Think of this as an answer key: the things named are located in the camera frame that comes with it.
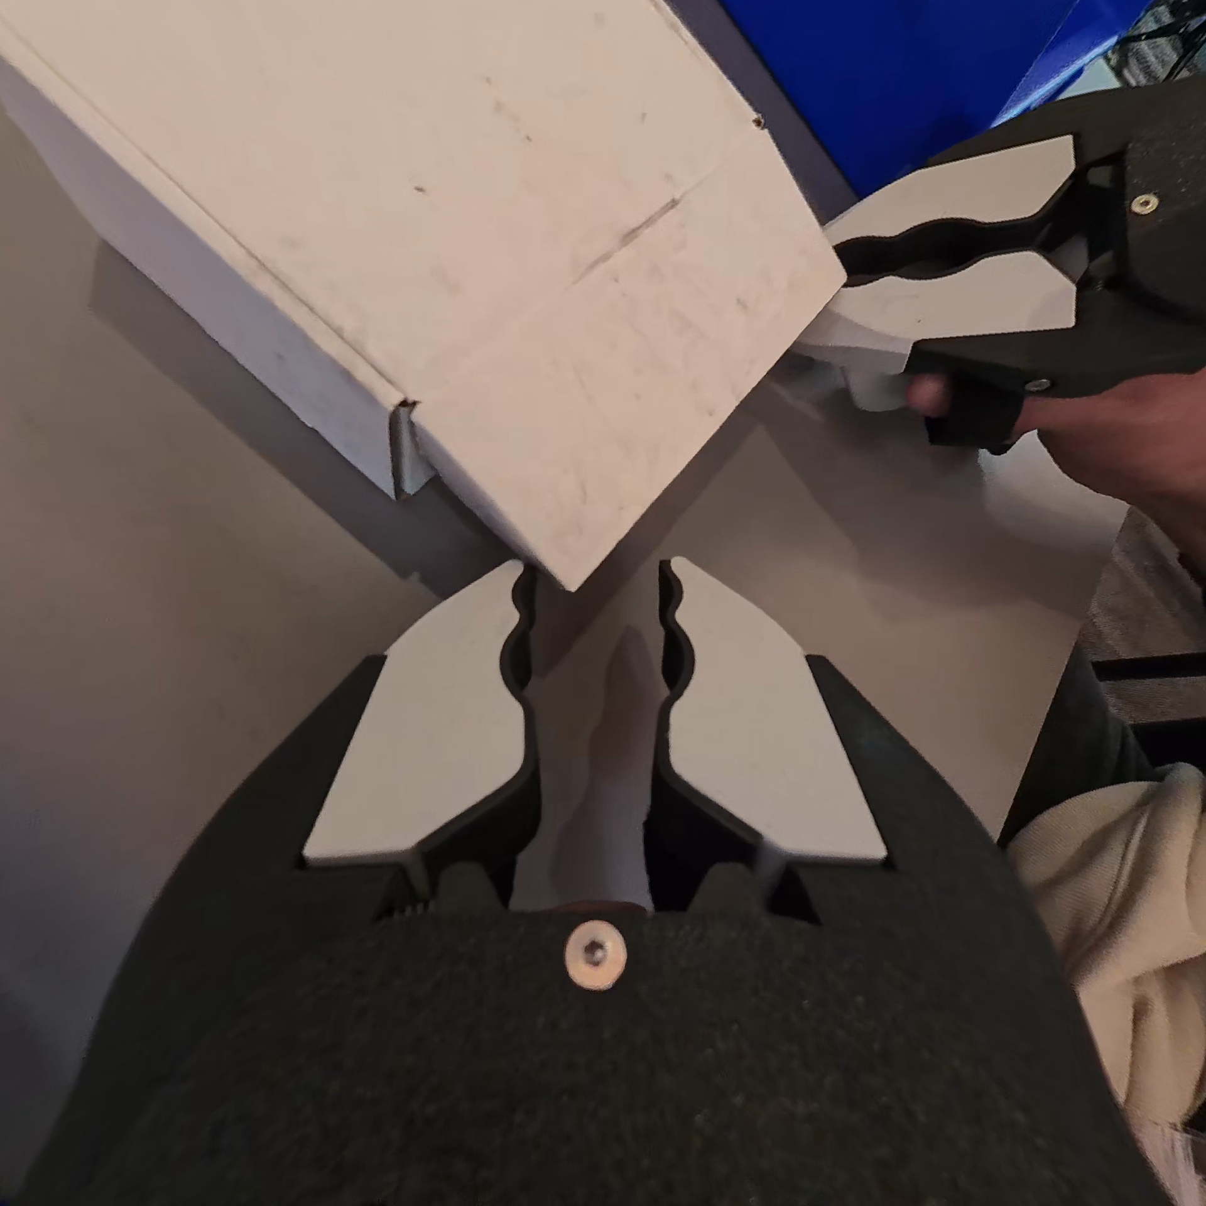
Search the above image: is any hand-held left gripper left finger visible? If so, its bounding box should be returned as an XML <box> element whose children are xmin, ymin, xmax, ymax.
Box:
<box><xmin>305</xmin><ymin>563</ymin><xmax>544</xmax><ymax>897</ymax></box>

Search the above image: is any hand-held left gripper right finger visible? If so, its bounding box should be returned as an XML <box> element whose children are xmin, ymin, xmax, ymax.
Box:
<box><xmin>650</xmin><ymin>557</ymin><xmax>889</xmax><ymax>906</ymax></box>

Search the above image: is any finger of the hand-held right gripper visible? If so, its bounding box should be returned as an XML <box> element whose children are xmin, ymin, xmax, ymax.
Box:
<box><xmin>834</xmin><ymin>247</ymin><xmax>1082</xmax><ymax>349</ymax></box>
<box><xmin>824</xmin><ymin>134</ymin><xmax>1084</xmax><ymax>255</ymax></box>

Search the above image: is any white cardboard box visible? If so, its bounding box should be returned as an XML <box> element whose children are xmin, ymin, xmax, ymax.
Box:
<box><xmin>0</xmin><ymin>0</ymin><xmax>850</xmax><ymax>594</ymax></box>

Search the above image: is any person's right hand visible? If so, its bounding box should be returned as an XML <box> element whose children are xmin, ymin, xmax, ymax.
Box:
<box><xmin>908</xmin><ymin>366</ymin><xmax>1206</xmax><ymax>538</ymax></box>

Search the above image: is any blue storage bin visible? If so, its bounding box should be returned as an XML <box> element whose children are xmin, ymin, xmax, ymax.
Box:
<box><xmin>726</xmin><ymin>0</ymin><xmax>1162</xmax><ymax>201</ymax></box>

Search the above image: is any dark cloth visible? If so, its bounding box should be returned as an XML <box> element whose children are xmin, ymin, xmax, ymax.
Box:
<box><xmin>999</xmin><ymin>650</ymin><xmax>1166</xmax><ymax>845</ymax></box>

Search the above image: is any person's cream garment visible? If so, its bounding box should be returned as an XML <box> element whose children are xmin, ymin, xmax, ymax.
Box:
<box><xmin>1006</xmin><ymin>761</ymin><xmax>1206</xmax><ymax>1132</ymax></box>

